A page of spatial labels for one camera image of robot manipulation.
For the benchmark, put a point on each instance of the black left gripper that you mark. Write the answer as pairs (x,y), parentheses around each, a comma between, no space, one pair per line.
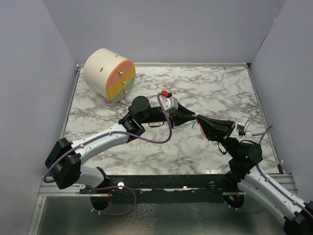
(179,118)

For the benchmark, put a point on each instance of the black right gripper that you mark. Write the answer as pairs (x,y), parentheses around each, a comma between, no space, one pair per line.
(215,129)

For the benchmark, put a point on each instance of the pink strap keyring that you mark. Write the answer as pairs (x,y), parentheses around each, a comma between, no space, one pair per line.
(201,129)

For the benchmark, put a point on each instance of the green key tag with key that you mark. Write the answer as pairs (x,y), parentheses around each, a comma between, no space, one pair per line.
(193,126)

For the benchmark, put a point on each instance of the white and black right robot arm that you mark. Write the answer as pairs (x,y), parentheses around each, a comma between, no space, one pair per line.
(293,213)

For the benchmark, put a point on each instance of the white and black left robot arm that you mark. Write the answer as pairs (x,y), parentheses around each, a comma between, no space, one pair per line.
(66,160)

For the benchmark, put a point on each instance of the cream cylinder with coloured face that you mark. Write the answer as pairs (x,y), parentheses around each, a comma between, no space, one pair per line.
(109,74)

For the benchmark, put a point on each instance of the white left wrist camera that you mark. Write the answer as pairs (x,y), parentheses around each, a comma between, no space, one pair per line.
(168,102)

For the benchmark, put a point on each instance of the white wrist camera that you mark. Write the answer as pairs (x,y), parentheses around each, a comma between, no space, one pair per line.
(242,127)
(168,102)

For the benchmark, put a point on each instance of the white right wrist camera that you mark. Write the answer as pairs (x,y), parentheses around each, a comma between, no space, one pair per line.
(242,127)

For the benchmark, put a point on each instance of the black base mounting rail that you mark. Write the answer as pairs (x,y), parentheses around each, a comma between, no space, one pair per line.
(168,189)

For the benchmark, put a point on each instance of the aluminium table frame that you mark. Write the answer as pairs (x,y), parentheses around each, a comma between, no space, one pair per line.
(216,91)

